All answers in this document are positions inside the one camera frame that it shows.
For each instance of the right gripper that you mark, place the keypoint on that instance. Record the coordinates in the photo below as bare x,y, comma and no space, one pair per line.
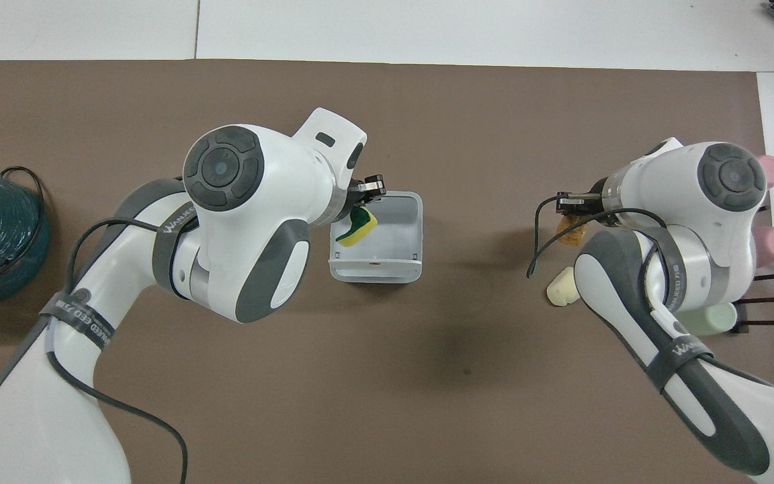
592,202

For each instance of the dark peg cup rack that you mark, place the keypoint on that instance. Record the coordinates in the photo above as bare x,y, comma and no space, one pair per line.
763,300

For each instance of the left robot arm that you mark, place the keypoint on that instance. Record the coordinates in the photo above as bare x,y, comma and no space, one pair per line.
252,202

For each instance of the light green cup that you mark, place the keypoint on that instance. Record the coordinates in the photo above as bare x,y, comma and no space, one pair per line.
716,320

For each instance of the yellow and green sponge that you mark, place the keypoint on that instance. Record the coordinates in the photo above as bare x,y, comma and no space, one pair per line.
362,225

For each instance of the brown trash piece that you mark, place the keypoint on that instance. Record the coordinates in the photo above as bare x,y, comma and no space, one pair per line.
572,232

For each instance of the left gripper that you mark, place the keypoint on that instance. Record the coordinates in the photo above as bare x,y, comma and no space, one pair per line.
372,186

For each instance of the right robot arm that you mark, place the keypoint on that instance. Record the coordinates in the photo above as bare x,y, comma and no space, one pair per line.
696,202

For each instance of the grey plastic bin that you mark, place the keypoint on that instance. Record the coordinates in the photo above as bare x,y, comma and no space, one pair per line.
397,228

